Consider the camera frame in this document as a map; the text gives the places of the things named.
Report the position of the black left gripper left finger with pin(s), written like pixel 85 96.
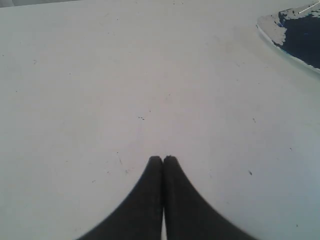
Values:
pixel 140 215

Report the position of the white dish with blue paint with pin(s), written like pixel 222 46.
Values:
pixel 297 35

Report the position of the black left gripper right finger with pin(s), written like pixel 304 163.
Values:
pixel 187 214

